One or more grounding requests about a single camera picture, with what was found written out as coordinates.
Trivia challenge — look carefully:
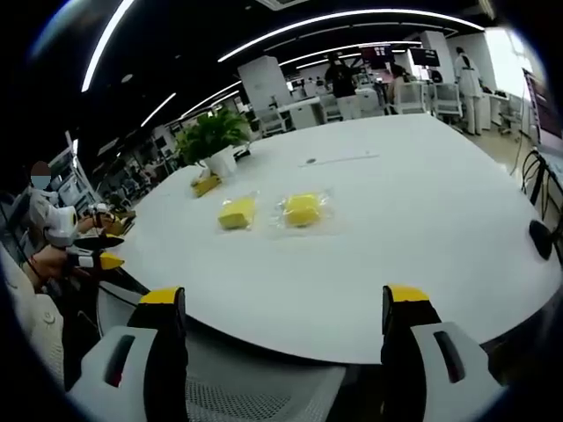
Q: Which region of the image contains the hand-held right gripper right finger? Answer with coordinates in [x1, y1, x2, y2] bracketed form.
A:
[379, 284, 508, 422]

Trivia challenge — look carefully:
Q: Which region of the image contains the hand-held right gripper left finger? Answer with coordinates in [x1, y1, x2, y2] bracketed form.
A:
[66, 285, 189, 422]

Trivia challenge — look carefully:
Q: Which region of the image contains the bagged yellow silicone block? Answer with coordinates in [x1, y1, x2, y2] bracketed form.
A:
[268, 187, 345, 238]
[217, 189, 261, 234]

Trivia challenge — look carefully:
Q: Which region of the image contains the person's left hand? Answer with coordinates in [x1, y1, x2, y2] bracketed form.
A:
[30, 246, 74, 283]

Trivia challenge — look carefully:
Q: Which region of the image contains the yellow tissue box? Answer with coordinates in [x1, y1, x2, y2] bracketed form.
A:
[189, 171, 222, 199]

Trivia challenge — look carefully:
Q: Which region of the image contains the grey mesh office chair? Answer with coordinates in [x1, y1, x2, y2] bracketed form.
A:
[182, 336, 353, 422]

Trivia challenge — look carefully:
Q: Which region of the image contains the green potted plant white pot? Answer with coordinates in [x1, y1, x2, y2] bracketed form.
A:
[174, 107, 252, 178]

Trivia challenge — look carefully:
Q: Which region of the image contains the black oval object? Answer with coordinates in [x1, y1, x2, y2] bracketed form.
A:
[529, 219, 554, 261]

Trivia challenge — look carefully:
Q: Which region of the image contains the long ceiling light strip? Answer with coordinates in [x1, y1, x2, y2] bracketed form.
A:
[217, 8, 486, 63]
[81, 0, 135, 93]

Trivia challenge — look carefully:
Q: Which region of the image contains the dark display screen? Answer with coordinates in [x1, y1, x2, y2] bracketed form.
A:
[522, 67, 563, 153]

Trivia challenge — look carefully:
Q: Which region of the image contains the black cable bundle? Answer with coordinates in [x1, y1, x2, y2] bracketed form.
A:
[521, 147, 563, 207]

